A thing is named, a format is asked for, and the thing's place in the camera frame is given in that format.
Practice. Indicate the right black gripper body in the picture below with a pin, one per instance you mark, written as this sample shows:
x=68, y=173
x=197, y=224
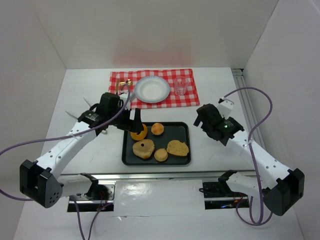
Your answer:
x=200, y=117

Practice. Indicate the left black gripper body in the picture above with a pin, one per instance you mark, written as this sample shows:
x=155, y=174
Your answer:
x=132, y=121

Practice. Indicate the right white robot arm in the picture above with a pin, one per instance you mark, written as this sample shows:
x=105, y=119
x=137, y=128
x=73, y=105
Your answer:
x=278, y=186

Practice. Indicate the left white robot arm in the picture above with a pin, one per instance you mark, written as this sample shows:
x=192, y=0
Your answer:
x=41, y=179

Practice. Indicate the large bagel bread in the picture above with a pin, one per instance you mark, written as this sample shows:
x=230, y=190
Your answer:
x=144, y=148

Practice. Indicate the small flat round bread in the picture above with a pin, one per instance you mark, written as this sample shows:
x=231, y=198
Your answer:
x=161, y=155

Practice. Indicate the oval seeded bread slice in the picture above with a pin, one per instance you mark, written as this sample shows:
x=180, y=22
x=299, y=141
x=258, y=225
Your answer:
x=177, y=148

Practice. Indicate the gold fork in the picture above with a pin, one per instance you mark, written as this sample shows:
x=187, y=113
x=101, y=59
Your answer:
x=117, y=85

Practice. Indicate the small round bun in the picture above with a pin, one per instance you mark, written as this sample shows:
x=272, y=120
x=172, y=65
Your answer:
x=157, y=129

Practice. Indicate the black serving tray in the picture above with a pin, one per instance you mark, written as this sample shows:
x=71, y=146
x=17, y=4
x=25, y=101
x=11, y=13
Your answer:
x=174, y=130

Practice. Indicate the gold spoon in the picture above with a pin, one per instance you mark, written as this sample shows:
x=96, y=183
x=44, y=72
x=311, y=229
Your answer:
x=128, y=84

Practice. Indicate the red checkered cloth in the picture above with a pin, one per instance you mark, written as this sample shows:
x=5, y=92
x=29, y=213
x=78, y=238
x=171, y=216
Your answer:
x=189, y=99

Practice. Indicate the clear plastic cup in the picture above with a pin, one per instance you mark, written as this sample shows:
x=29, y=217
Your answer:
x=180, y=85

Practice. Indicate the white paper plate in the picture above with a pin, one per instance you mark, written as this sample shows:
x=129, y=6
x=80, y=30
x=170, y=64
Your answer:
x=152, y=89

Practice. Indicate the right side aluminium rail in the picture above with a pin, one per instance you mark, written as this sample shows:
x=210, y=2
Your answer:
x=246, y=104

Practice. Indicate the aluminium rail frame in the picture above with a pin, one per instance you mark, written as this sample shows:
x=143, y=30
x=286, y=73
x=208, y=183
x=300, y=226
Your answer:
x=158, y=175

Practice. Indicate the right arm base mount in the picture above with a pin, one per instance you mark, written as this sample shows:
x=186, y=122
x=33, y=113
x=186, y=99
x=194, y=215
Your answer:
x=217, y=195

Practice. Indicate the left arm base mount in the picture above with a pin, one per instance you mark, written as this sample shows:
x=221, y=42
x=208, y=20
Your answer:
x=98, y=196

